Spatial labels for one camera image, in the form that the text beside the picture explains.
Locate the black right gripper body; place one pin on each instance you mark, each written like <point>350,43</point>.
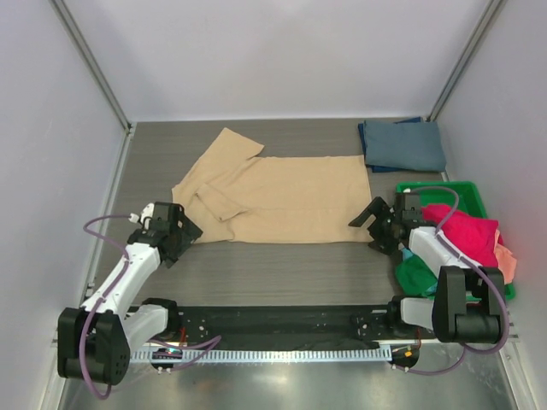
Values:
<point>383,231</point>

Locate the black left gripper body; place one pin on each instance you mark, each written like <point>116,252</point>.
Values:
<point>184,237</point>

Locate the beige t shirt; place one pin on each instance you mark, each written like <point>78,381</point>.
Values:
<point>234,193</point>

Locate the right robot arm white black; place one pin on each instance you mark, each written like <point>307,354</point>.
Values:
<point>469,304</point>

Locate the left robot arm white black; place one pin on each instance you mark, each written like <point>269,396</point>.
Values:
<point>96,339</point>

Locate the light blue t shirt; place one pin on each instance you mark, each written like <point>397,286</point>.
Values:
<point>407,254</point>

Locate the green t shirt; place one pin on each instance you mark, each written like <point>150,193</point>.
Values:
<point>415,277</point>

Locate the folded grey-blue t shirt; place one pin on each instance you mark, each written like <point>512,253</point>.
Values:
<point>410,146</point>

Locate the green plastic bin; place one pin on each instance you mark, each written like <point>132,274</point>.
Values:
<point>439,199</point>

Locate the magenta t shirt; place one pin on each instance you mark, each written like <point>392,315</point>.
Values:
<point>475,237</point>

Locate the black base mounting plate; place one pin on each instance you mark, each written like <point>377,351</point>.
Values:
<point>292,328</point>

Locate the salmon pink t shirt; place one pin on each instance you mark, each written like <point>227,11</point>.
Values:
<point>505,259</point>

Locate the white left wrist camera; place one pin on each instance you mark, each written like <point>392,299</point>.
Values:
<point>146,212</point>

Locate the slotted cable duct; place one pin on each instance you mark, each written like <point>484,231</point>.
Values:
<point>156,355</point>

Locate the right aluminium frame post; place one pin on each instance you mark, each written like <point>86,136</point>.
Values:
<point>476,39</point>

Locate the aluminium frame post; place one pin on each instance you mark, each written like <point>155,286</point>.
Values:
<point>77,37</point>
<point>476,39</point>

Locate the left aluminium frame post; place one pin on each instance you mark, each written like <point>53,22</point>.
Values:
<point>77,37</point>

